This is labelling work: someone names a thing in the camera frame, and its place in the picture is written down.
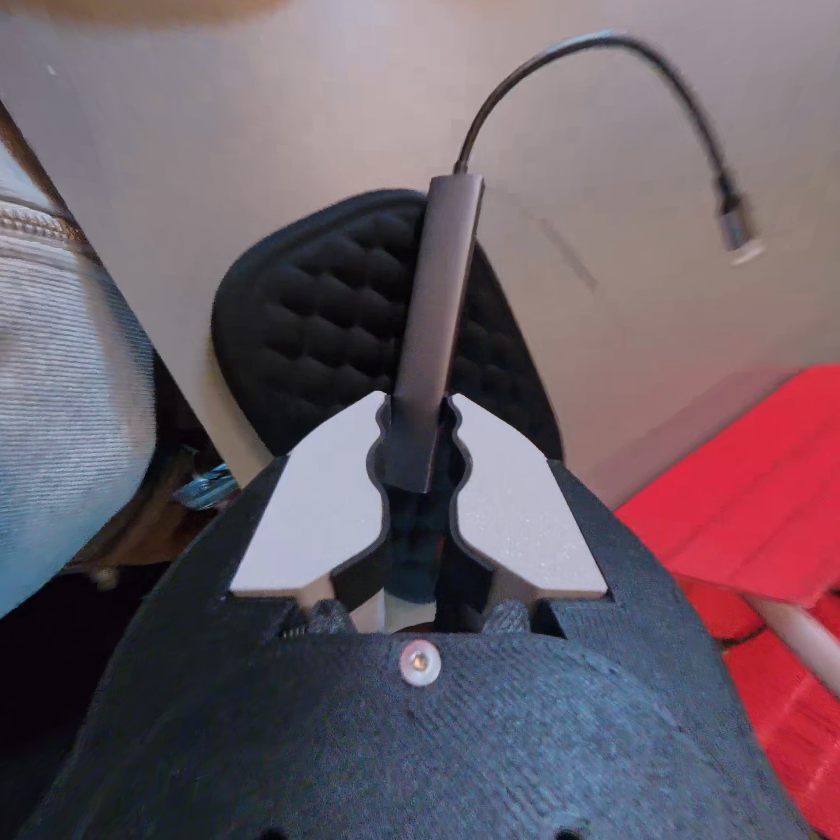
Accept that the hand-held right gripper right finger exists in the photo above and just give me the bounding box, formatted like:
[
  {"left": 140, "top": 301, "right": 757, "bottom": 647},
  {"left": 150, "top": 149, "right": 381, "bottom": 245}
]
[{"left": 450, "top": 392, "right": 608, "bottom": 602}]

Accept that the red plastic bin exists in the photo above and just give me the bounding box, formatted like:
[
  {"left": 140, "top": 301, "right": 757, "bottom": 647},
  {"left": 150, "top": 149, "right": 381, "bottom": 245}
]
[{"left": 613, "top": 364, "right": 840, "bottom": 837}]

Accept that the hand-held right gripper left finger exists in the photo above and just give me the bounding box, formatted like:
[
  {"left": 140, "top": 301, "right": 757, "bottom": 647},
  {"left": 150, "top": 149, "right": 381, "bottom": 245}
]
[{"left": 230, "top": 390, "right": 390, "bottom": 633}]

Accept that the black quilted foam pad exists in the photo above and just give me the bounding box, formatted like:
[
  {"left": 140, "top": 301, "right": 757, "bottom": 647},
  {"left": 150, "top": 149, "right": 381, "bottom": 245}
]
[{"left": 210, "top": 188, "right": 564, "bottom": 463}]

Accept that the short black hub cable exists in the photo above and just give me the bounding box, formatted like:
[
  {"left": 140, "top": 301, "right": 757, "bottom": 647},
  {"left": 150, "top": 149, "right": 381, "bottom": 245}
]
[{"left": 453, "top": 29, "right": 767, "bottom": 266}]

